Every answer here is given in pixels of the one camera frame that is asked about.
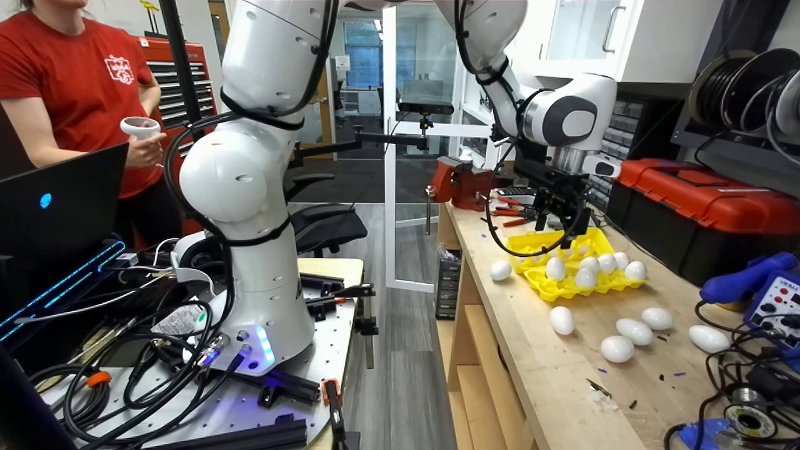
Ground white egg in holder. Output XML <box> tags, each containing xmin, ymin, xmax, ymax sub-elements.
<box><xmin>545</xmin><ymin>257</ymin><xmax>568</xmax><ymax>279</ymax></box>
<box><xmin>598</xmin><ymin>253</ymin><xmax>618</xmax><ymax>273</ymax></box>
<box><xmin>613</xmin><ymin>253</ymin><xmax>629</xmax><ymax>271</ymax></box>
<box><xmin>625</xmin><ymin>261</ymin><xmax>646</xmax><ymax>283</ymax></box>

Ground red black toolbox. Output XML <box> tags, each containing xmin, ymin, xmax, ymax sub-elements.
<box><xmin>606</xmin><ymin>157</ymin><xmax>800</xmax><ymax>284</ymax></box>

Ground black laptop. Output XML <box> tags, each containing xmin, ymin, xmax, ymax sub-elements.
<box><xmin>0</xmin><ymin>142</ymin><xmax>131</xmax><ymax>283</ymax></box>

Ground white egg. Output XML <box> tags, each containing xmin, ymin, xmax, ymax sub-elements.
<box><xmin>640</xmin><ymin>307</ymin><xmax>671</xmax><ymax>332</ymax></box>
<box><xmin>615</xmin><ymin>317</ymin><xmax>651</xmax><ymax>348</ymax></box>
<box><xmin>599</xmin><ymin>334</ymin><xmax>634</xmax><ymax>366</ymax></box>
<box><xmin>625</xmin><ymin>261</ymin><xmax>646</xmax><ymax>283</ymax></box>
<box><xmin>686</xmin><ymin>326</ymin><xmax>733</xmax><ymax>354</ymax></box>
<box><xmin>549</xmin><ymin>304</ymin><xmax>574</xmax><ymax>338</ymax></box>
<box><xmin>574</xmin><ymin>257</ymin><xmax>599</xmax><ymax>291</ymax></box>
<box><xmin>545</xmin><ymin>257</ymin><xmax>568</xmax><ymax>279</ymax></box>
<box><xmin>613</xmin><ymin>253</ymin><xmax>629</xmax><ymax>271</ymax></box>
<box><xmin>598</xmin><ymin>253</ymin><xmax>618</xmax><ymax>273</ymax></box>
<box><xmin>489</xmin><ymin>261</ymin><xmax>513</xmax><ymax>283</ymax></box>

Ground tangled black cables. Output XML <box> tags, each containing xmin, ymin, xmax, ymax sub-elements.
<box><xmin>661</xmin><ymin>297</ymin><xmax>800</xmax><ymax>450</ymax></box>

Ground red tool chest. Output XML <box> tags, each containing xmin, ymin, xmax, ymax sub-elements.
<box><xmin>139</xmin><ymin>38</ymin><xmax>214</xmax><ymax>129</ymax></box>

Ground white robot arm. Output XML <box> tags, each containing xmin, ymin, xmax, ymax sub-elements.
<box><xmin>180</xmin><ymin>0</ymin><xmax>618</xmax><ymax>378</ymax></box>

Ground red bench vise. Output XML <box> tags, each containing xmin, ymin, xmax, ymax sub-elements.
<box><xmin>424</xmin><ymin>157</ymin><xmax>494</xmax><ymax>209</ymax></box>

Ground black cable spools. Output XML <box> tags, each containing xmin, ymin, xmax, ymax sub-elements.
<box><xmin>686</xmin><ymin>47</ymin><xmax>800</xmax><ymax>132</ymax></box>

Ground blue soldering station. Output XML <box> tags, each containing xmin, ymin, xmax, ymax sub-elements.
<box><xmin>700</xmin><ymin>253</ymin><xmax>800</xmax><ymax>352</ymax></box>

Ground black office chair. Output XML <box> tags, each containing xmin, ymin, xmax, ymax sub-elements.
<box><xmin>281</xmin><ymin>169</ymin><xmax>369</xmax><ymax>261</ymax></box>

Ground white wall cabinet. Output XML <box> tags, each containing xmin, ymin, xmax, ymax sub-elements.
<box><xmin>533</xmin><ymin>0</ymin><xmax>723</xmax><ymax>82</ymax></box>

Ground black camera stand pole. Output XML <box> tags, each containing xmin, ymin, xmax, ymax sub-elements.
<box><xmin>159</xmin><ymin>0</ymin><xmax>201</xmax><ymax>123</ymax></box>

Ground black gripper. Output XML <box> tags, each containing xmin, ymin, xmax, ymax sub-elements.
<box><xmin>514</xmin><ymin>161</ymin><xmax>589</xmax><ymax>249</ymax></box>

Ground yellow plastic egg holder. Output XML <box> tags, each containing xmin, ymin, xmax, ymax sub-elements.
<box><xmin>504</xmin><ymin>228</ymin><xmax>645</xmax><ymax>302</ymax></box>

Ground white egg on bench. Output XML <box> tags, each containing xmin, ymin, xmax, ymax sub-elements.
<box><xmin>640</xmin><ymin>307</ymin><xmax>671</xmax><ymax>332</ymax></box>
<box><xmin>686</xmin><ymin>326</ymin><xmax>733</xmax><ymax>354</ymax></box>
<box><xmin>549</xmin><ymin>304</ymin><xmax>574</xmax><ymax>338</ymax></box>
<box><xmin>599</xmin><ymin>334</ymin><xmax>634</xmax><ymax>366</ymax></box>
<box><xmin>615</xmin><ymin>317</ymin><xmax>651</xmax><ymax>348</ymax></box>

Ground person in red shirt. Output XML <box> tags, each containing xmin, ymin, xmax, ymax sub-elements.
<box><xmin>0</xmin><ymin>0</ymin><xmax>183</xmax><ymax>246</ymax></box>

